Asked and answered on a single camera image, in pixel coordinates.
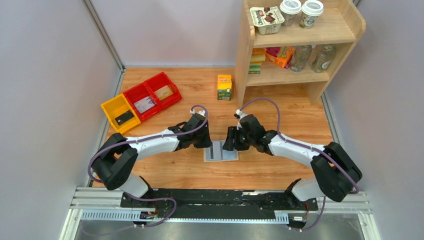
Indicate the orange snack box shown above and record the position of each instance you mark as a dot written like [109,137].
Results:
[280,55]

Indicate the clear plastic bottle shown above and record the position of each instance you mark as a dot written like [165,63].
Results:
[300,57]
[324,57]

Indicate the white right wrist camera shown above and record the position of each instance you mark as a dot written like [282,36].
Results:
[239,115]

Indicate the gold credit card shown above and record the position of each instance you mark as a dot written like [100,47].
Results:
[163,92]

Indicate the yellow plastic bin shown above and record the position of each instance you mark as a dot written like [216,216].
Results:
[115,107]

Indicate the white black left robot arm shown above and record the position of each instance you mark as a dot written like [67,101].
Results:
[114,161]

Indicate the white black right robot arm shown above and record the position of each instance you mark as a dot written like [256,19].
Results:
[335,173]

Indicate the white-lidded paper cup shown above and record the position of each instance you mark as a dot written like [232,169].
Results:
[289,10]
[311,10]

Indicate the grey translucent card holder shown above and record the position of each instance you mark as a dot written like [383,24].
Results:
[216,153]

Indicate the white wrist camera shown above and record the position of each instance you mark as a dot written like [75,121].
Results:
[200,112]
[239,115]

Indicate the red plastic bin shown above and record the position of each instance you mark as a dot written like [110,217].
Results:
[160,80]
[139,92]

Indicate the grey credit card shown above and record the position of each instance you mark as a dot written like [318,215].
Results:
[151,102]

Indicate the left clear plastic bottle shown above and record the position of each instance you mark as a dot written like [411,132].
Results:
[300,57]

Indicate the right white-lidded paper cup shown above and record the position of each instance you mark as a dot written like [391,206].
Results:
[311,10]

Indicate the wooden shelf unit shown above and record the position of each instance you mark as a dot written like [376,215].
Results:
[341,24]

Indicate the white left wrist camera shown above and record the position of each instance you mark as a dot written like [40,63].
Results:
[200,112]

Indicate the yellow green juice carton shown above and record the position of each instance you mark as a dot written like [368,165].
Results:
[224,87]

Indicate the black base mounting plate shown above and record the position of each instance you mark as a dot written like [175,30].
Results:
[219,203]

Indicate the silver credit card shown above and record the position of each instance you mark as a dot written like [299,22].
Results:
[142,105]

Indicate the black credit card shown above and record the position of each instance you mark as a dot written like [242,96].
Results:
[124,117]

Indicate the Chobani yogurt cup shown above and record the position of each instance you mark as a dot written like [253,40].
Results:
[267,20]

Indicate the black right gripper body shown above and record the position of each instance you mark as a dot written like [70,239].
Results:
[235,139]

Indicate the right clear plastic bottle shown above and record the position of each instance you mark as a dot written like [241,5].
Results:
[324,57]

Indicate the yellow green sponge stack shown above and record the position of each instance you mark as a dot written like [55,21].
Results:
[257,58]

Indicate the aluminium frame rail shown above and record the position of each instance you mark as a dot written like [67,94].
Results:
[98,203]

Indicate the red middle plastic bin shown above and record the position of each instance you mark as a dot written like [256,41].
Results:
[139,92]

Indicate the left white-lidded paper cup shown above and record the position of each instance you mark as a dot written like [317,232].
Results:
[289,10]

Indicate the red far plastic bin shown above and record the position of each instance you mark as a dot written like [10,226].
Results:
[160,80]

